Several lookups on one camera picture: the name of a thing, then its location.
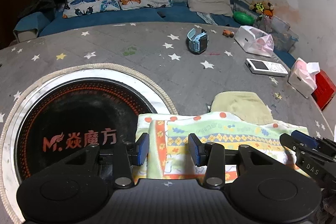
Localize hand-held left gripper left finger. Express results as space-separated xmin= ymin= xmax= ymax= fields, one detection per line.
xmin=52 ymin=133 xmax=150 ymax=189

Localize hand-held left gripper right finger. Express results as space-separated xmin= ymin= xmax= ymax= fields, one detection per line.
xmin=188 ymin=133 xmax=285 ymax=187

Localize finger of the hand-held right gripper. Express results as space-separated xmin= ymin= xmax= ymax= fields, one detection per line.
xmin=291 ymin=130 xmax=319 ymax=149
xmin=280 ymin=133 xmax=302 ymax=155

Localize patterned children's pants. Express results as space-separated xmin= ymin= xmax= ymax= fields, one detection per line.
xmin=133 ymin=91 xmax=309 ymax=185

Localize red box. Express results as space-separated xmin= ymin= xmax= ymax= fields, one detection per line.
xmin=311 ymin=69 xmax=336 ymax=111

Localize pink and white tissue pack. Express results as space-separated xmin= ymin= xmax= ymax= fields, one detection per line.
xmin=288 ymin=57 xmax=321 ymax=98

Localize round black induction cooktop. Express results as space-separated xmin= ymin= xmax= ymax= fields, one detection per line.
xmin=3 ymin=69 xmax=174 ymax=195

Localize white handheld device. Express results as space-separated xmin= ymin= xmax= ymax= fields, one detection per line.
xmin=245 ymin=58 xmax=289 ymax=77

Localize pink plastic bag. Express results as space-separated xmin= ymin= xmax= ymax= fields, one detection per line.
xmin=248 ymin=34 xmax=275 ymax=57

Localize clear plastic box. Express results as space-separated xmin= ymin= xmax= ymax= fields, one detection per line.
xmin=259 ymin=15 xmax=299 ymax=51

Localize blue smartwatch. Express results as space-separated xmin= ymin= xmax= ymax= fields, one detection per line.
xmin=186 ymin=28 xmax=210 ymax=55

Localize white carton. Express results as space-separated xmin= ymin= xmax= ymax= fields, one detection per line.
xmin=234 ymin=25 xmax=268 ymax=54

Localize blue patterned cloth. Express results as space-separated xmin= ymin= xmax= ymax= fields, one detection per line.
xmin=196 ymin=11 xmax=219 ymax=25

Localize blue sofa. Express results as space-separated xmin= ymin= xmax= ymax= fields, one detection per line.
xmin=13 ymin=0 xmax=298 ymax=67

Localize green ball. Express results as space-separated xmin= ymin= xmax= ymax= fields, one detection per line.
xmin=233 ymin=11 xmax=255 ymax=25

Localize heap of small plush toys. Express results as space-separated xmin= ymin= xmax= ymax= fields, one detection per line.
xmin=249 ymin=0 xmax=275 ymax=17

